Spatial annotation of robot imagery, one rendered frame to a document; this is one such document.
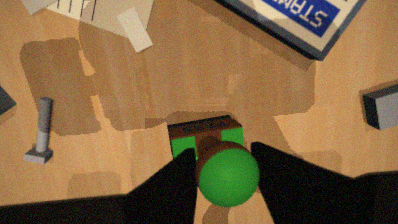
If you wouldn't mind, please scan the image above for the cream paper card taped to bench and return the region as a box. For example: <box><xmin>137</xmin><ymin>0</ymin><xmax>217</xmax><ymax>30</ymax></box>
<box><xmin>22</xmin><ymin>0</ymin><xmax>154</xmax><ymax>53</ymax></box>

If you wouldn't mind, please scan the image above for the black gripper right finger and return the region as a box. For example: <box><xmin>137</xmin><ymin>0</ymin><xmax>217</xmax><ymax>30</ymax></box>
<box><xmin>250</xmin><ymin>141</ymin><xmax>398</xmax><ymax>224</ymax></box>

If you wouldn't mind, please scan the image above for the blue stamp pad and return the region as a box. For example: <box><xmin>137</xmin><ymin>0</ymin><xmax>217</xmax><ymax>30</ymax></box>
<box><xmin>215</xmin><ymin>0</ymin><xmax>367</xmax><ymax>62</ymax></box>

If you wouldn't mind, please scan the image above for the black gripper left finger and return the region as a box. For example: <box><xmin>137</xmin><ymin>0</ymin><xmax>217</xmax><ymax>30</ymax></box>
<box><xmin>0</xmin><ymin>148</ymin><xmax>197</xmax><ymax>224</ymax></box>

